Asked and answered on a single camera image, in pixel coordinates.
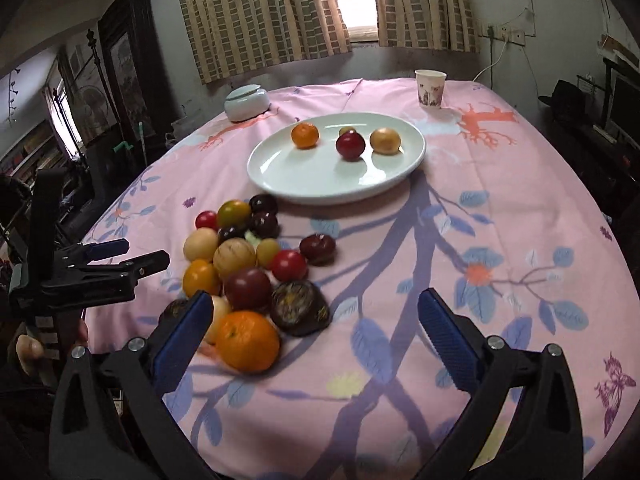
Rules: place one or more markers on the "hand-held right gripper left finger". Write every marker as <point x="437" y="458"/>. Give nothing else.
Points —
<point x="184" y="332"/>

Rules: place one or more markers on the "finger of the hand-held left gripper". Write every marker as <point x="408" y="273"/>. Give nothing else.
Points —
<point x="107" y="248"/>
<point x="125" y="275"/>

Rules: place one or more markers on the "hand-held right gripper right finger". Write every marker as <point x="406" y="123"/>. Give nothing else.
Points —
<point x="445" y="332"/>

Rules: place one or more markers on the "dark speckled fruit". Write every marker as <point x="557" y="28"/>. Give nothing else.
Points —
<point x="172" y="311"/>

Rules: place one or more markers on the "beige oval fruit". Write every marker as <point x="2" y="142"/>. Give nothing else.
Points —
<point x="220" y="312"/>

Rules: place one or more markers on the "yellow-orange tomato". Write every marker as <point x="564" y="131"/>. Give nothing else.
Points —
<point x="201" y="278"/>

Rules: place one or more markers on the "orange mandarin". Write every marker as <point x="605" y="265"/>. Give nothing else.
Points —
<point x="247" y="342"/>

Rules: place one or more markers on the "large dark red tomato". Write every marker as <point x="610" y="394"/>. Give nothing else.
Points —
<point x="247" y="288"/>

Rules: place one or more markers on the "beige round loquat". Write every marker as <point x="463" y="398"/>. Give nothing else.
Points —
<point x="200" y="245"/>

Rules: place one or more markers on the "striped beige fruit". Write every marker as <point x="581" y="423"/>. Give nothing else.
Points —
<point x="234" y="259"/>

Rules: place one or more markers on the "small dark purple plum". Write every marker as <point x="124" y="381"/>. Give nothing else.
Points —
<point x="230" y="234"/>

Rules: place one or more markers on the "yellow-green round fruit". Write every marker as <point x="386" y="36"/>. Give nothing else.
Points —
<point x="268" y="251"/>

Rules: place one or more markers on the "dark brown passion fruit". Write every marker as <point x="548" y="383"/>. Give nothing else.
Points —
<point x="299" y="308"/>

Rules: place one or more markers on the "dark red plum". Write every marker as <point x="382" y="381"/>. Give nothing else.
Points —
<point x="318" y="249"/>

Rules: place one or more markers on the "white oval plate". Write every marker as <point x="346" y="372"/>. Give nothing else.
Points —
<point x="310" y="175"/>

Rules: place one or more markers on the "person's left hand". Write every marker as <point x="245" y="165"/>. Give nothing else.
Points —
<point x="26" y="349"/>

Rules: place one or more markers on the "bookshelf with books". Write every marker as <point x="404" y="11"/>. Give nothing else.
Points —
<point x="30" y="152"/>

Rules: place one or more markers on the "pink floral tablecloth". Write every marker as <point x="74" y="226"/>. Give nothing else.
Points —
<point x="425" y="240"/>

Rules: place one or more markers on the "red cherry tomato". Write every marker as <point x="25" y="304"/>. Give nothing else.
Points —
<point x="206" y="220"/>

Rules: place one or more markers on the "standing fan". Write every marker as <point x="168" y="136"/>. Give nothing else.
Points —
<point x="90" y="105"/>

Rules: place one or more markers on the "small green leaf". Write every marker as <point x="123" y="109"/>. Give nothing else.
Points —
<point x="251" y="236"/>

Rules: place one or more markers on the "green-orange tomato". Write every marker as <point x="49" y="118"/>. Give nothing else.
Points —
<point x="233" y="213"/>

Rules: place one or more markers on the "dark wooden cabinet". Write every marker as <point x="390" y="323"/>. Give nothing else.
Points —
<point x="130" y="70"/>

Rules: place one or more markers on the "white lidded jar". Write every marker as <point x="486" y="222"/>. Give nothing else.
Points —
<point x="246" y="104"/>

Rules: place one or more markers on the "yellow-brown round fruit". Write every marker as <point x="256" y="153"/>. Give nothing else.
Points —
<point x="385" y="141"/>

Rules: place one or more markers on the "small green fruit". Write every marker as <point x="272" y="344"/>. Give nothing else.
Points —
<point x="346" y="131"/>

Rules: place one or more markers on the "small orange citrus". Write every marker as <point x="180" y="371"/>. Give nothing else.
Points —
<point x="305" y="136"/>

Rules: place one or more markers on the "printed paper cup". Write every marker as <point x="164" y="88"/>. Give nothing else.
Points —
<point x="430" y="87"/>

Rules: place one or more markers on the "black hat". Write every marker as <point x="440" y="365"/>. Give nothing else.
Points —
<point x="565" y="95"/>

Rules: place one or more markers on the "wide checked curtain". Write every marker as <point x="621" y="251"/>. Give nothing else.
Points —
<point x="250" y="15"/>

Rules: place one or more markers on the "dark monitor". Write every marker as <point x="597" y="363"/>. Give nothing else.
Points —
<point x="625" y="105"/>

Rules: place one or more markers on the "narrow checked curtain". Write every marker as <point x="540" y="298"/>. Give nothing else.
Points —
<point x="425" y="5"/>

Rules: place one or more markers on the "wall power outlets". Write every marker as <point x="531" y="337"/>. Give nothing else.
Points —
<point x="505" y="32"/>

